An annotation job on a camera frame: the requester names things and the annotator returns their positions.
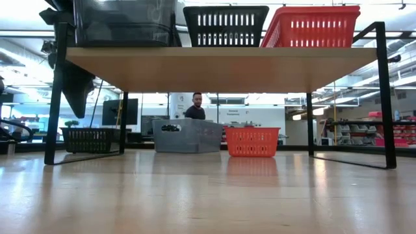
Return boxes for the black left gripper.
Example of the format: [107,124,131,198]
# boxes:
[38,0,76,27]

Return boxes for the grey translucent plastic bin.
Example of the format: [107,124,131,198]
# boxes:
[73,0,179,48]
[73,0,179,46]
[151,118,224,154]

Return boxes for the black slotted plastic basket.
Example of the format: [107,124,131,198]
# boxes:
[183,5,270,46]
[60,127,122,154]
[183,5,270,48]

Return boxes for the orange slotted plastic basket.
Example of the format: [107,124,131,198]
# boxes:
[259,5,361,46]
[224,126,281,158]
[259,5,361,49]

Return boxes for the wooden shelf black metal legs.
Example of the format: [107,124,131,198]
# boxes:
[44,21,398,170]

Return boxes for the black monitor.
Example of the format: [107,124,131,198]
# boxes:
[101,98,139,127]

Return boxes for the person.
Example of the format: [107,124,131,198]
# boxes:
[184,92,207,120]

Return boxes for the storage rack with bins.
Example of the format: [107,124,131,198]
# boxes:
[320,110,416,147]

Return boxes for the black curved cable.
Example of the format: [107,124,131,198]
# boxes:
[0,118,34,155]

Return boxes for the black metal table frame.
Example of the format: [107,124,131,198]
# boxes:
[0,131,416,157]

